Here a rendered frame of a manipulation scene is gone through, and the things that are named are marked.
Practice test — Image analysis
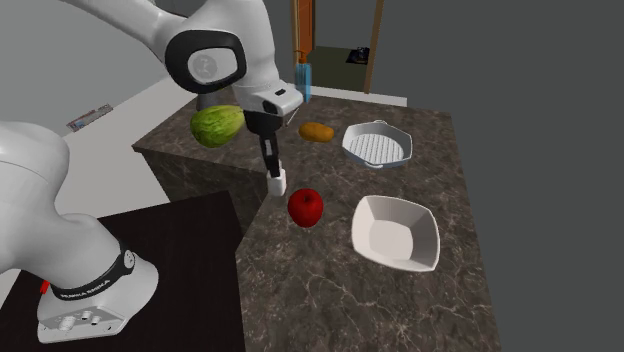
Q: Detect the red apple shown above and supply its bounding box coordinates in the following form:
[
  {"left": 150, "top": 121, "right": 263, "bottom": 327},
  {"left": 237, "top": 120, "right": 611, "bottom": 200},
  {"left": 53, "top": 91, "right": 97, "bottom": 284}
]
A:
[{"left": 286, "top": 187, "right": 325, "bottom": 229}]

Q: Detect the dark robot stand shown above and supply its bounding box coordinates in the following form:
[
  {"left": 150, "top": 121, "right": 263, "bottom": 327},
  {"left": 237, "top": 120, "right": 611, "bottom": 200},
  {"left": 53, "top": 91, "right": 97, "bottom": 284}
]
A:
[{"left": 0, "top": 189, "right": 246, "bottom": 352}]

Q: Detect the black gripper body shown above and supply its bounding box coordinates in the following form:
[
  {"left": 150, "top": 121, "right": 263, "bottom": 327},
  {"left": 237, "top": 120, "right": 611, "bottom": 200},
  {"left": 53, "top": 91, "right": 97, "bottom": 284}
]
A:
[{"left": 243, "top": 110, "right": 285, "bottom": 140}]

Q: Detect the flat grey and red book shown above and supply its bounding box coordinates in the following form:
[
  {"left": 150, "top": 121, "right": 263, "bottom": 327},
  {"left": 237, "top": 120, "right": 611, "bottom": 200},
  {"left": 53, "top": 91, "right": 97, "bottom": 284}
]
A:
[{"left": 65, "top": 103, "right": 115, "bottom": 133}]

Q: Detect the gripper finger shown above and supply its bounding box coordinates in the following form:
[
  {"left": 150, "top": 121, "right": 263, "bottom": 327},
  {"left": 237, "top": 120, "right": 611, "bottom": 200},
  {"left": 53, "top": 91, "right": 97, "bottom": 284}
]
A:
[{"left": 258, "top": 134, "right": 283, "bottom": 179}]

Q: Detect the green cabbage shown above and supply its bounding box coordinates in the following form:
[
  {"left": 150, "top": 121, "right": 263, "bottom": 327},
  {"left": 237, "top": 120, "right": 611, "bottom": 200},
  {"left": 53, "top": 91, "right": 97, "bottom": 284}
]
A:
[{"left": 189, "top": 104, "right": 246, "bottom": 149}]

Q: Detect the wooden door frame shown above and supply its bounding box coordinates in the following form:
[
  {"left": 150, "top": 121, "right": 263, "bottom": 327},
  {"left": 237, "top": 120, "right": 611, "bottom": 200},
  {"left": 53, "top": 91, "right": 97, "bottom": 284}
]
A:
[{"left": 290, "top": 0, "right": 386, "bottom": 95}]

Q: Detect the white square bowl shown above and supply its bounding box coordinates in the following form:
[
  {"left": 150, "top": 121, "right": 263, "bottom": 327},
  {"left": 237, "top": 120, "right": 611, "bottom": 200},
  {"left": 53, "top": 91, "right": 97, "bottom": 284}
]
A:
[{"left": 350, "top": 194, "right": 442, "bottom": 274}]

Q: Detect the blue soap dispenser bottle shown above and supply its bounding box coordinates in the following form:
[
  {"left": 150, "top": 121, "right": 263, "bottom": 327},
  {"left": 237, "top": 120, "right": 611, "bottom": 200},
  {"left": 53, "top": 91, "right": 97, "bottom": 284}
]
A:
[{"left": 293, "top": 49, "right": 314, "bottom": 104}]

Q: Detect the brown potato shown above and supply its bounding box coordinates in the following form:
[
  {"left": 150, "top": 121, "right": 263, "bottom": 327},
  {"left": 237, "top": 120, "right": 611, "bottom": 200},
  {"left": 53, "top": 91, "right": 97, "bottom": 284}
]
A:
[{"left": 297, "top": 121, "right": 336, "bottom": 144}]

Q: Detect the white ribbed grill pan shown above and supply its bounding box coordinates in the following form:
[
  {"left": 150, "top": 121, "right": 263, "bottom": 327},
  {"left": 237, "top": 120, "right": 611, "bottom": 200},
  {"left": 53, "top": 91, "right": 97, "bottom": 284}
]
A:
[{"left": 341, "top": 119, "right": 415, "bottom": 170}]

